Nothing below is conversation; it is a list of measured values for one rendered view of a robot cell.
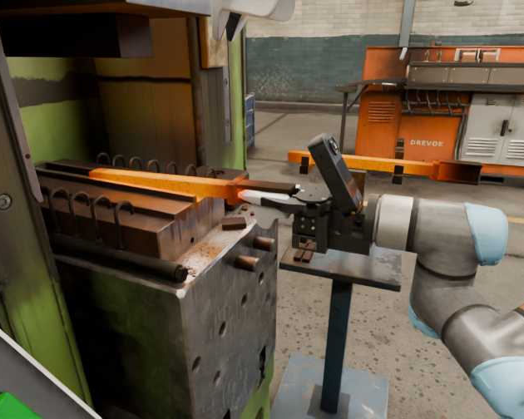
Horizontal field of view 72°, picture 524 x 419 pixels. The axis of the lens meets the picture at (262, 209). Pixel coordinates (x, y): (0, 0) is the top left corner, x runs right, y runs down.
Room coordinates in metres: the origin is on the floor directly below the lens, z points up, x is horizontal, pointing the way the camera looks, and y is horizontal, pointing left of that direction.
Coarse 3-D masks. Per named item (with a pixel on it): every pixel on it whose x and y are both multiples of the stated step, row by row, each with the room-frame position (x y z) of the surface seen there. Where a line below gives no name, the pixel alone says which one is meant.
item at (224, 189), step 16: (96, 176) 0.65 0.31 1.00; (112, 176) 0.64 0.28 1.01; (128, 176) 0.62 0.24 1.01; (144, 176) 0.61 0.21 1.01; (160, 176) 0.61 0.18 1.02; (176, 176) 0.61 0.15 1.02; (192, 176) 0.60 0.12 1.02; (240, 176) 0.57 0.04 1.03; (192, 192) 0.57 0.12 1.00; (208, 192) 0.56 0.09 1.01; (224, 192) 0.54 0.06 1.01; (288, 192) 0.50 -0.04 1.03
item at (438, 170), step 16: (288, 160) 0.86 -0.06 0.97; (352, 160) 0.81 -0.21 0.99; (368, 160) 0.80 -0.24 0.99; (384, 160) 0.79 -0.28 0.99; (400, 160) 0.79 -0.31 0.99; (432, 160) 0.78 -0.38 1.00; (448, 160) 0.75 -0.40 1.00; (464, 160) 0.75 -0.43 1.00; (432, 176) 0.74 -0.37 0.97; (448, 176) 0.75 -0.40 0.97; (464, 176) 0.74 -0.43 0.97
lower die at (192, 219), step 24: (96, 168) 0.74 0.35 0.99; (120, 168) 0.74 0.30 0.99; (72, 192) 0.60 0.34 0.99; (96, 192) 0.60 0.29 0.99; (120, 192) 0.60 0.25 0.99; (144, 192) 0.59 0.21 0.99; (168, 192) 0.57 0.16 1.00; (48, 216) 0.55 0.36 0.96; (96, 216) 0.52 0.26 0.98; (120, 216) 0.52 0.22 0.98; (144, 216) 0.52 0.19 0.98; (168, 216) 0.51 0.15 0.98; (192, 216) 0.55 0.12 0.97; (216, 216) 0.62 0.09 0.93; (144, 240) 0.48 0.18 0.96; (168, 240) 0.49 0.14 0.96
